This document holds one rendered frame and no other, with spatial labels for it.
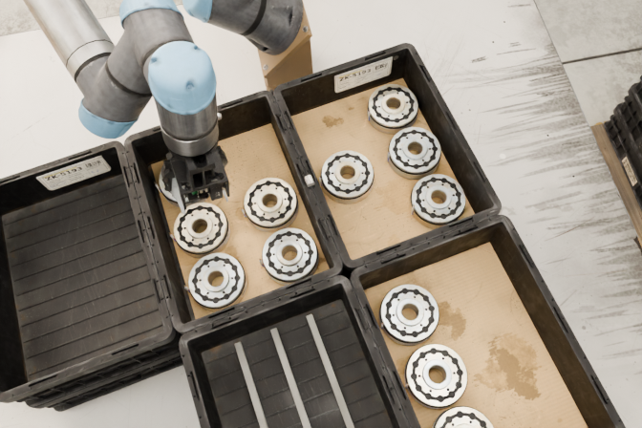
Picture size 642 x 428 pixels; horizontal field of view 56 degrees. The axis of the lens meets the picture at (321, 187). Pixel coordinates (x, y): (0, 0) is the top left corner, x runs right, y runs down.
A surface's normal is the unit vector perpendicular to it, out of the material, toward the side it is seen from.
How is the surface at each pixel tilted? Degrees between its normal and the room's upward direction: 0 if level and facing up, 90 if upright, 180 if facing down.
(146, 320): 0
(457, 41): 0
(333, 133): 0
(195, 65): 9
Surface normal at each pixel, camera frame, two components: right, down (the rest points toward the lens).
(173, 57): 0.11, -0.46
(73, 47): -0.25, -0.07
